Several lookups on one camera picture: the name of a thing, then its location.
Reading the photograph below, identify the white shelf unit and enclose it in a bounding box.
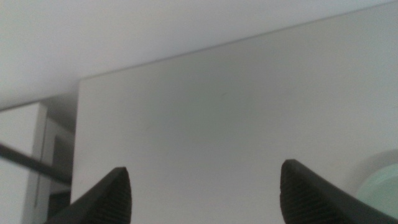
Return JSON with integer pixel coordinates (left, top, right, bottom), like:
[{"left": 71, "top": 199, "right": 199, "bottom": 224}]
[{"left": 0, "top": 101, "right": 76, "bottom": 224}]

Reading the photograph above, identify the mint green shallow bowl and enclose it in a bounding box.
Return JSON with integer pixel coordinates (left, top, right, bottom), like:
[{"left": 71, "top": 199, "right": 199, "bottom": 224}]
[{"left": 355, "top": 149, "right": 398, "bottom": 220}]

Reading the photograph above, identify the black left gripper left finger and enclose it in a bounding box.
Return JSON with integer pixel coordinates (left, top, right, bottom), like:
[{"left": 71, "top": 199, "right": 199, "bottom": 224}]
[{"left": 45, "top": 166, "right": 133, "bottom": 224}]

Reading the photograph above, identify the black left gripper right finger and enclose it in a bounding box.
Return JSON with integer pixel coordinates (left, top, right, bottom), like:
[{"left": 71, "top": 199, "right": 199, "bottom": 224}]
[{"left": 279, "top": 159, "right": 398, "bottom": 224}]

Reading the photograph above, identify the dark bar beside shelf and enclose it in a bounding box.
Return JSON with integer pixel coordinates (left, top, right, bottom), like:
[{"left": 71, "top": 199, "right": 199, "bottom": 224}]
[{"left": 0, "top": 142, "right": 73, "bottom": 185}]

